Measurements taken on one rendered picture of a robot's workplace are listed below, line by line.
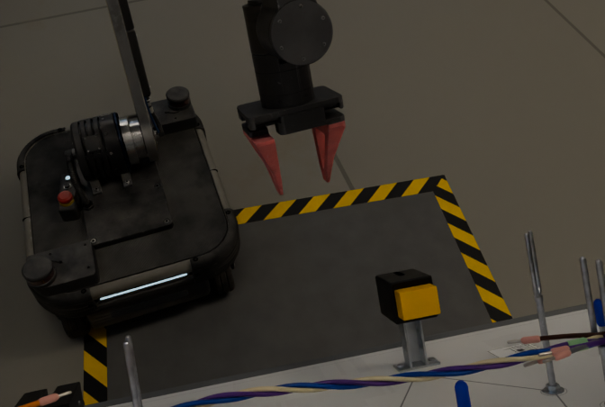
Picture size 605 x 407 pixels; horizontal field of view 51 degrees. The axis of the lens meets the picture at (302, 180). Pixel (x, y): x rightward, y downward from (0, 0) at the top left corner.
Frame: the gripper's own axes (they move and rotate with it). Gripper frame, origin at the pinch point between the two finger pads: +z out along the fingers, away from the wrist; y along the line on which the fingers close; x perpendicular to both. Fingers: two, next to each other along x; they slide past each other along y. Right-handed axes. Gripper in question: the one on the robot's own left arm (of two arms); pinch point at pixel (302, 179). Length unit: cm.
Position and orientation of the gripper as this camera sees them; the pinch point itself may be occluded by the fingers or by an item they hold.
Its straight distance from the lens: 70.3
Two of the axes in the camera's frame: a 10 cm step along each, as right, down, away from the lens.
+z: 1.7, 9.2, 3.6
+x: -2.9, -3.0, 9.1
